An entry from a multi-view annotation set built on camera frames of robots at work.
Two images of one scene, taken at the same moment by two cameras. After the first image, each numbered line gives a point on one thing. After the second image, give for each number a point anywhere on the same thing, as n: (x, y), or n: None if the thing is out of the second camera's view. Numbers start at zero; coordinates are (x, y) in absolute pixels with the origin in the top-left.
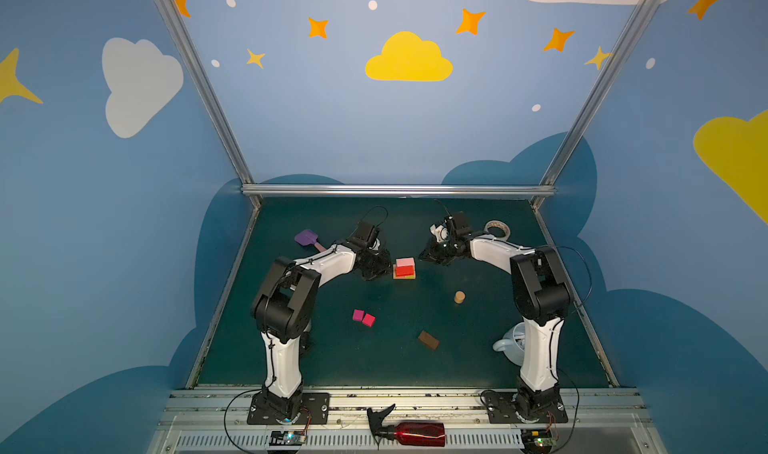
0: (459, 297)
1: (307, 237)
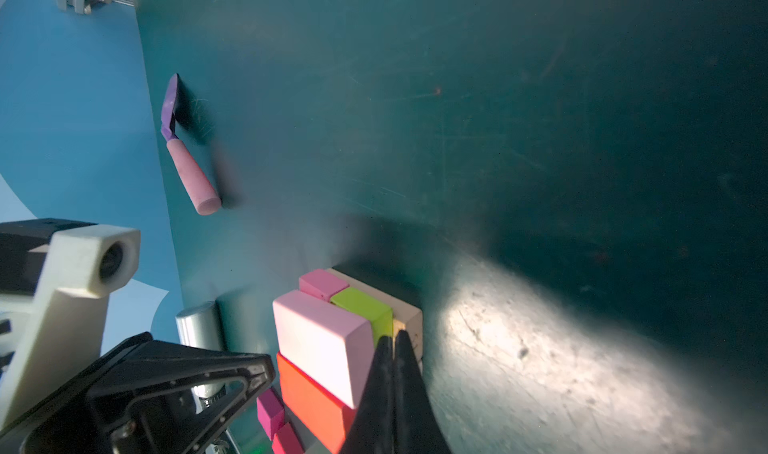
0: None
1: (203, 194)
